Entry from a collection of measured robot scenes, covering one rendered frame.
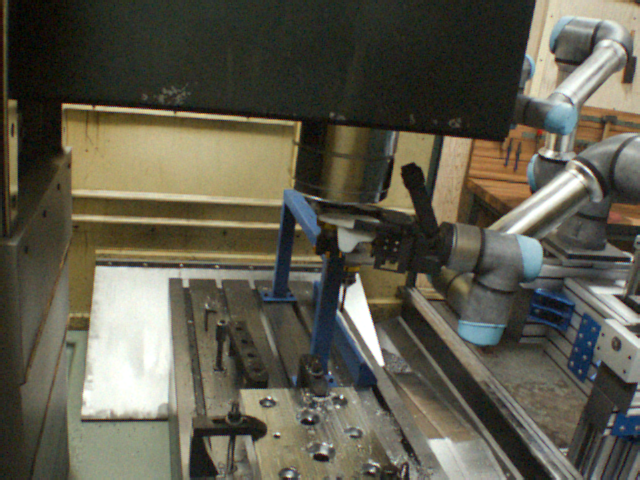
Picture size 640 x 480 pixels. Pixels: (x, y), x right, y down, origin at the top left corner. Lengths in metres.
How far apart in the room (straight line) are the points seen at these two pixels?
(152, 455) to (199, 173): 0.86
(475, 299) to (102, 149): 1.28
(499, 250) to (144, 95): 0.58
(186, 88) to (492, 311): 0.59
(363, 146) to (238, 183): 1.15
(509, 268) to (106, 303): 1.30
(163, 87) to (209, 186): 1.23
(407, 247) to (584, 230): 1.03
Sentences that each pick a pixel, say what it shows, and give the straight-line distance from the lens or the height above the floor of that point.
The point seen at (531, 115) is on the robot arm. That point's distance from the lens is 1.56.
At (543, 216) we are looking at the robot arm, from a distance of 1.17.
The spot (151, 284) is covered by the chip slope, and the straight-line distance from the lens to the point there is 2.01.
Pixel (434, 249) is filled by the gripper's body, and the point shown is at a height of 1.35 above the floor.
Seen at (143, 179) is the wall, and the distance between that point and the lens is 1.96.
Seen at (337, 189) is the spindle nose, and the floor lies 1.45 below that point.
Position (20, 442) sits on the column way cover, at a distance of 0.85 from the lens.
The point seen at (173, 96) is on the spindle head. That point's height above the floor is 1.57.
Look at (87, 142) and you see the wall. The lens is 1.95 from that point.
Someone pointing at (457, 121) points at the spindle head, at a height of 1.57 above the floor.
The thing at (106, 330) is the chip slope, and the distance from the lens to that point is 1.90.
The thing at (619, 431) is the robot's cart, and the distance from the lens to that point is 1.66.
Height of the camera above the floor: 1.67
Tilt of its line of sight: 19 degrees down
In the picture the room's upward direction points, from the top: 8 degrees clockwise
